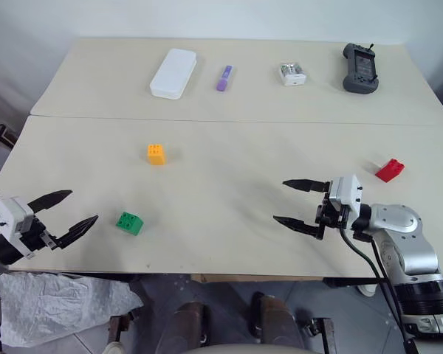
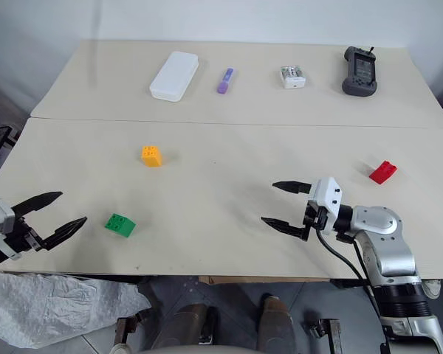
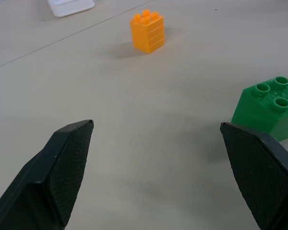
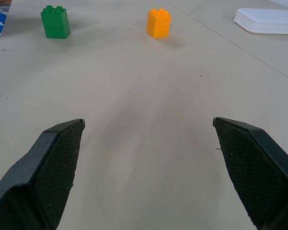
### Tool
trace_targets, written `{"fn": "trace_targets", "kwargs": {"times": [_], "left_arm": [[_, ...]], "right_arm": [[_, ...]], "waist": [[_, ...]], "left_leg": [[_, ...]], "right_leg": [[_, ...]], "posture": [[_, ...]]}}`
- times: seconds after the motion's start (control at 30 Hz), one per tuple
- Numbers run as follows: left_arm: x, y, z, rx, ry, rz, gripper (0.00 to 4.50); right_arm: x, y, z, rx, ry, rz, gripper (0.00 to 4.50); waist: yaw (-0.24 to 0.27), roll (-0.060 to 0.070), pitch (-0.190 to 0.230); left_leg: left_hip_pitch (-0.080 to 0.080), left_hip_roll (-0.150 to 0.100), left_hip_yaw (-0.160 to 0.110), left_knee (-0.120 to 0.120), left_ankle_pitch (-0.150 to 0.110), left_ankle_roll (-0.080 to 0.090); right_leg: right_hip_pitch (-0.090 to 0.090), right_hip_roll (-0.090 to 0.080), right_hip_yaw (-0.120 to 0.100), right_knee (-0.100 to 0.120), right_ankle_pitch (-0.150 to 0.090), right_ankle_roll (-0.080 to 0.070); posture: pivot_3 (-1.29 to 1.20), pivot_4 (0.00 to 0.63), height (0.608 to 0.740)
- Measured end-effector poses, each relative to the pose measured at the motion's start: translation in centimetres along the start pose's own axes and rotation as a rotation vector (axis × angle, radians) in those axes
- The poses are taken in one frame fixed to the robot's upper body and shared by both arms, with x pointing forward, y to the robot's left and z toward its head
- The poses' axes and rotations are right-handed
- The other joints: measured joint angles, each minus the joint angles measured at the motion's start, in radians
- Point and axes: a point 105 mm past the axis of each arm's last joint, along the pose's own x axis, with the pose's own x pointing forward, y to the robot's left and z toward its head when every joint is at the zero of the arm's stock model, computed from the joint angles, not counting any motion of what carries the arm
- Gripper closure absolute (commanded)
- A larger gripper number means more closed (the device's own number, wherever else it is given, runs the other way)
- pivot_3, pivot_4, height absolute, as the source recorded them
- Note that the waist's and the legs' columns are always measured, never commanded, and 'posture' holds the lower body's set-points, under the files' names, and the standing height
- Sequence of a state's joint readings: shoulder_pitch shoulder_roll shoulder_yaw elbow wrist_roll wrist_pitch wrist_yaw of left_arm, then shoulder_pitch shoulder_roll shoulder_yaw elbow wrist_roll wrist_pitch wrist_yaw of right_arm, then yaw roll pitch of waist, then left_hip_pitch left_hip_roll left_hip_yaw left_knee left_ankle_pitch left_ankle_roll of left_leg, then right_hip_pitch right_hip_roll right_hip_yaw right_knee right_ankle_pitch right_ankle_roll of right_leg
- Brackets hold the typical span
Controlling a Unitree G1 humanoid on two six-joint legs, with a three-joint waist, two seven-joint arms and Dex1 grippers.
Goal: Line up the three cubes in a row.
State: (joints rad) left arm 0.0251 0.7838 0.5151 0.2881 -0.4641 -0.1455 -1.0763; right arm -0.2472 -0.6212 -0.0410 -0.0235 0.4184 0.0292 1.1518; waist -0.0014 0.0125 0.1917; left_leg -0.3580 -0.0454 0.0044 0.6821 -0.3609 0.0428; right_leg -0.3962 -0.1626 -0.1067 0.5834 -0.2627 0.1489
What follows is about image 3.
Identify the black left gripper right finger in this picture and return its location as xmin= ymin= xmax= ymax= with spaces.
xmin=220 ymin=122 xmax=288 ymax=230

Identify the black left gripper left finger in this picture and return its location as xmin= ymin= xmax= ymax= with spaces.
xmin=0 ymin=119 xmax=95 ymax=230

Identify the green toy brick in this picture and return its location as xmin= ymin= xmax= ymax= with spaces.
xmin=231 ymin=76 xmax=288 ymax=142

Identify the white plastic container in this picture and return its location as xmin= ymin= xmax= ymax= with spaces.
xmin=47 ymin=0 xmax=96 ymax=18

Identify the orange toy brick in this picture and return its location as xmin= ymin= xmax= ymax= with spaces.
xmin=130 ymin=9 xmax=165 ymax=54

